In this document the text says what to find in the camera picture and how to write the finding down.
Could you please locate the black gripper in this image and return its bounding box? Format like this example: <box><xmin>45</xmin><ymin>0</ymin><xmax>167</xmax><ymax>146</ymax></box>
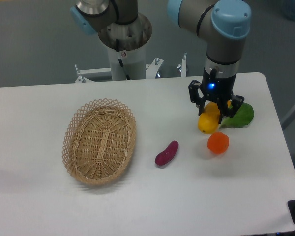
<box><xmin>188</xmin><ymin>70</ymin><xmax>244</xmax><ymax>124</ymax></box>

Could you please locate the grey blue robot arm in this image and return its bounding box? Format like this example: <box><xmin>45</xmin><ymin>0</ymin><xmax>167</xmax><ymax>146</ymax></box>
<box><xmin>70</xmin><ymin>0</ymin><xmax>251</xmax><ymax>118</ymax></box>

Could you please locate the green lettuce leaf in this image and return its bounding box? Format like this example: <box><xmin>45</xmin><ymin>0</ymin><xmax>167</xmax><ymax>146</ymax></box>
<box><xmin>219</xmin><ymin>102</ymin><xmax>255</xmax><ymax>129</ymax></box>

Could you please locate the orange tangerine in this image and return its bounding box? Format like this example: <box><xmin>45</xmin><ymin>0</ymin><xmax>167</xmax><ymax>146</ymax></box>
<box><xmin>207</xmin><ymin>132</ymin><xmax>230</xmax><ymax>155</ymax></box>

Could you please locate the purple sweet potato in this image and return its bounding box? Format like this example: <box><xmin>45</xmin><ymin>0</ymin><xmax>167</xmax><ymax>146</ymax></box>
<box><xmin>154</xmin><ymin>140</ymin><xmax>179</xmax><ymax>166</ymax></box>

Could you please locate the woven wicker basket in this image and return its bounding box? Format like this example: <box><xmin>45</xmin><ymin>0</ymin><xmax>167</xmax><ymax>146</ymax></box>
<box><xmin>62</xmin><ymin>98</ymin><xmax>136</xmax><ymax>186</ymax></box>

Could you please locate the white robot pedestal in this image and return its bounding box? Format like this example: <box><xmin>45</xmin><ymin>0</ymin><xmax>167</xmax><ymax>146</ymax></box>
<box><xmin>74</xmin><ymin>48</ymin><xmax>189</xmax><ymax>84</ymax></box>

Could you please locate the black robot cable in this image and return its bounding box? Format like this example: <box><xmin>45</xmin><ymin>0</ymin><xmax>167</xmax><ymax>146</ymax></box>
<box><xmin>115</xmin><ymin>38</ymin><xmax>131</xmax><ymax>81</ymax></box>

